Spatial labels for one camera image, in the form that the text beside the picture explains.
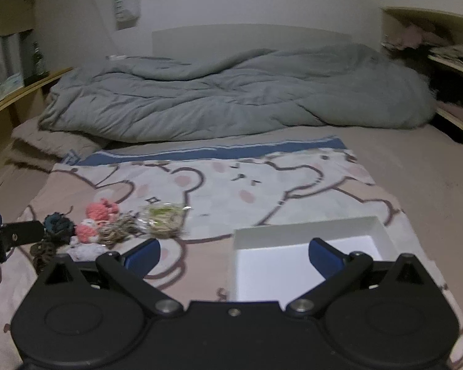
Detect black fluffy cloth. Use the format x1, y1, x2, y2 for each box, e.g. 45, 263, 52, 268
394, 46, 463, 109

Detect wooden bedside shelf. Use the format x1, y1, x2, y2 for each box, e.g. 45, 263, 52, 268
0, 0, 75, 139

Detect folded beige blanket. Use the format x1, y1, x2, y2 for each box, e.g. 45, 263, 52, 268
2, 119, 105, 172

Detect bear printed blanket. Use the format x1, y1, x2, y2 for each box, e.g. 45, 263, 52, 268
0, 136, 463, 370

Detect dark blue floral scrunchie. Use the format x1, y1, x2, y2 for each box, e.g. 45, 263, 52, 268
43, 213, 75, 245

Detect green glass bottle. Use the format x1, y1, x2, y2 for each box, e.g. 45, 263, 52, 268
31, 42, 49, 78

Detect clear packet of hair ties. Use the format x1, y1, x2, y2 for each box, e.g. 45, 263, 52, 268
138, 202, 190, 239

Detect small white fabric piece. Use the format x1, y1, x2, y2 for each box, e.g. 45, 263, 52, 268
66, 237, 108, 261

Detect black woven hair clip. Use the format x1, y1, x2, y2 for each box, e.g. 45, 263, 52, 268
30, 240, 62, 272

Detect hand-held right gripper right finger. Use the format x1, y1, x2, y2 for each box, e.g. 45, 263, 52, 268
286, 238, 429, 317

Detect grey duvet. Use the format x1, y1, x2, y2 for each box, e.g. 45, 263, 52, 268
39, 44, 436, 142

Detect grey curtain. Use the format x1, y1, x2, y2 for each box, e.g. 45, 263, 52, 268
0, 33, 26, 109

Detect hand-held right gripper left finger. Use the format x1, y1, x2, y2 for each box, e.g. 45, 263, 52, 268
42, 238, 184, 317

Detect pink crochet toy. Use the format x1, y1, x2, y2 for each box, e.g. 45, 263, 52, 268
86, 198, 120, 222

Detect pink crochet bunny white face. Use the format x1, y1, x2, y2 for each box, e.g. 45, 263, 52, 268
75, 219, 106, 245

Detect cream open shelf unit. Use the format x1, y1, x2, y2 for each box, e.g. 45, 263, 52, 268
380, 6, 463, 147

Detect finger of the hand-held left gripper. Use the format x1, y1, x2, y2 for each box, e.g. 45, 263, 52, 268
2, 220, 45, 248

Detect white cardboard box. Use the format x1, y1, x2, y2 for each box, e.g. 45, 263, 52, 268
227, 216, 400, 303

